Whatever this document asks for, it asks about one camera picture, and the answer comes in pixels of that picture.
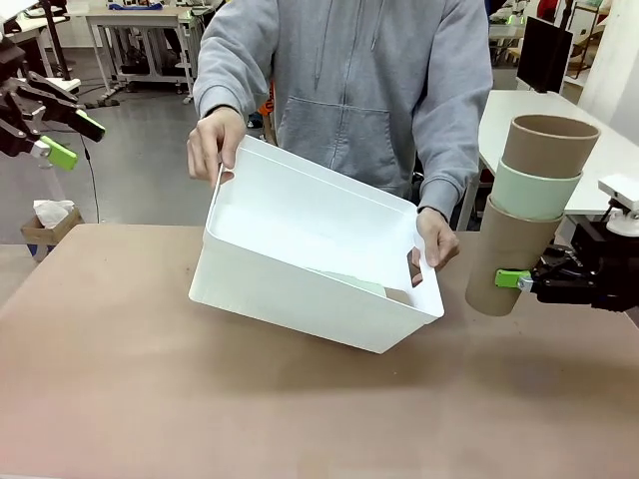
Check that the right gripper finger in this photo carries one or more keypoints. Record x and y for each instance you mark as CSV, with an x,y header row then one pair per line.
x,y
509,278
556,253

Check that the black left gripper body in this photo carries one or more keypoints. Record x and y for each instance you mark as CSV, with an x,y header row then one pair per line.
x,y
10,70

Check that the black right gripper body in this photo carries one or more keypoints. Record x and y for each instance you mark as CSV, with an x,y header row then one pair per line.
x,y
609,269

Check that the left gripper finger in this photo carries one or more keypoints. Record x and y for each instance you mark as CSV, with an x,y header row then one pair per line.
x,y
57,153
90,127

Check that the brown plastic cup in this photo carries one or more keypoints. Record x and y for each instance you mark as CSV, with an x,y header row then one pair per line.
x,y
499,249
544,149
398,296

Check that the white plastic basket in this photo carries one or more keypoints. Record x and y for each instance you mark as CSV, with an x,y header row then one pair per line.
x,y
299,299

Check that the person's left forearm grey sleeve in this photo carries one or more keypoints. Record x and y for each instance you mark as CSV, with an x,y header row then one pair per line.
x,y
449,169

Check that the person's right forearm grey sleeve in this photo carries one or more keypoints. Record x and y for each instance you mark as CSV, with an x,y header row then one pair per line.
x,y
224,80

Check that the person's left hand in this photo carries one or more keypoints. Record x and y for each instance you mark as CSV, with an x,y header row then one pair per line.
x,y
439,239

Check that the person's right hand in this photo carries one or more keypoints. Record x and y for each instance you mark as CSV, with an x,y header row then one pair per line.
x,y
214,140

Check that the white background desk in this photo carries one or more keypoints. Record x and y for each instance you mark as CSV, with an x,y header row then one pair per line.
x,y
30,30

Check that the black pole stand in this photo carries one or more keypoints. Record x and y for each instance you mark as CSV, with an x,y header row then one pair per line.
x,y
55,40

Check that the crumpled white paper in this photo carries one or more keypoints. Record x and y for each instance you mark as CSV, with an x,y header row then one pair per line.
x,y
50,209

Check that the small cardboard box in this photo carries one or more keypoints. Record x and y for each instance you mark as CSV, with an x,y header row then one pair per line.
x,y
50,234

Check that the grey metal desk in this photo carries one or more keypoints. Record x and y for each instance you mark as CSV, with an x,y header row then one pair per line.
x,y
140,25

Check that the large white table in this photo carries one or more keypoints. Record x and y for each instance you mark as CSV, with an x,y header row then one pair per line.
x,y
504,125

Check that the black monitor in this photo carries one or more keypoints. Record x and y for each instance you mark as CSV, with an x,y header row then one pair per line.
x,y
544,52

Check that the wooden chair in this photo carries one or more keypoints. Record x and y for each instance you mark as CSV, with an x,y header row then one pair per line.
x,y
589,35

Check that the person in grey hoodie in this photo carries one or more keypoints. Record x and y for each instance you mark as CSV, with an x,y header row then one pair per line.
x,y
349,75

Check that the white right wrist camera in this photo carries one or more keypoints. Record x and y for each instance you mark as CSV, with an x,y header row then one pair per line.
x,y
621,192

